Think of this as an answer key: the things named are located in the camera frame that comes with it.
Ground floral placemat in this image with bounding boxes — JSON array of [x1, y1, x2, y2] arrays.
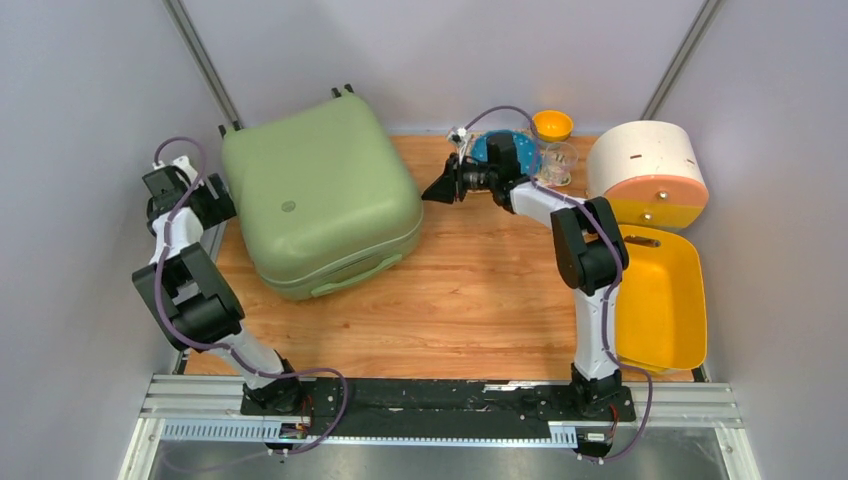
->
[[448, 130, 579, 187]]

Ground aluminium frame rail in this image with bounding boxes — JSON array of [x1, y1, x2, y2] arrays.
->
[[117, 374, 761, 479]]

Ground white and orange drawer cabinet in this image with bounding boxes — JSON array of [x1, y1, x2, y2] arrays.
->
[[586, 120, 709, 231]]

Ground small yellow bowl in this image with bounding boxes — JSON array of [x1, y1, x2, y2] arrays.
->
[[532, 110, 574, 143]]

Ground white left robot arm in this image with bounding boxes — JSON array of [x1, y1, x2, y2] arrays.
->
[[132, 157, 306, 415]]

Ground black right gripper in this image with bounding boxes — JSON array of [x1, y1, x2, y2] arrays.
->
[[424, 151, 499, 203]]

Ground green hard-shell suitcase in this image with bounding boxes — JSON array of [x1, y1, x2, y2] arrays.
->
[[221, 85, 424, 301]]

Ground clear drinking glass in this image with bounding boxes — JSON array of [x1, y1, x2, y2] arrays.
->
[[538, 142, 579, 187]]

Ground blue polka dot plate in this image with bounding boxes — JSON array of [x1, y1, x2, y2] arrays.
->
[[466, 130, 541, 176]]

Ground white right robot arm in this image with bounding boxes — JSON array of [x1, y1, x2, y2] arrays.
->
[[421, 132, 634, 420]]

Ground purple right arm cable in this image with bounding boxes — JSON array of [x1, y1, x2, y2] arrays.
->
[[463, 105, 655, 463]]

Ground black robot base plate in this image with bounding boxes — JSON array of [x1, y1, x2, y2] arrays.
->
[[239, 376, 637, 441]]

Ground yellow plastic basin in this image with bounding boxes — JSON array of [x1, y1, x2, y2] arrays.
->
[[615, 225, 708, 374]]

